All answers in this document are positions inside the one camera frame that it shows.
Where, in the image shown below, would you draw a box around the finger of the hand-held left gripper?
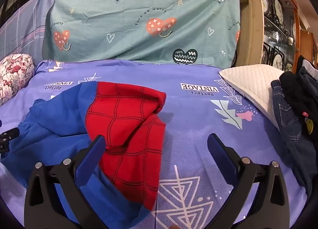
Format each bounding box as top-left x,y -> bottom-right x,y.
0,127 -> 20,155

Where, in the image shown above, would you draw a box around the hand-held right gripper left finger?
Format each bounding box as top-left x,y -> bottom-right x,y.
24,135 -> 107,229

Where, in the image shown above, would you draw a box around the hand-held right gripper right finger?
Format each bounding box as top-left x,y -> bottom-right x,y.
207,133 -> 290,229

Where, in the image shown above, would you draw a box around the blue and red pants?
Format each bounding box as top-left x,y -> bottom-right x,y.
0,81 -> 167,222

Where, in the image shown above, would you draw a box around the purple printed bed sheet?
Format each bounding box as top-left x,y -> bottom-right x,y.
0,59 -> 311,229

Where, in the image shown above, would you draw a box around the floral pillow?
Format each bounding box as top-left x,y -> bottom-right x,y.
0,54 -> 35,106

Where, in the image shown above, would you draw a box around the blue denim jeans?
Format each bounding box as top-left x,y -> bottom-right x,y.
271,80 -> 318,195

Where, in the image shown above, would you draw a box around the white quilted pillow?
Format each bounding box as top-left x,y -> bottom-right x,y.
219,65 -> 285,130

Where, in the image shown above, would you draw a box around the black garment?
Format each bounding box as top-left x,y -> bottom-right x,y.
279,70 -> 318,142

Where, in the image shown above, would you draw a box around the grey plaid sheet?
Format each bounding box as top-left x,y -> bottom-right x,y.
0,0 -> 56,58

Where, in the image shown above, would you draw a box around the dark blue garment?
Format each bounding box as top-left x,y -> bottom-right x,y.
296,55 -> 318,88

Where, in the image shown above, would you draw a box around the green heart print sheet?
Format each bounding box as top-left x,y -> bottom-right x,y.
42,0 -> 241,68

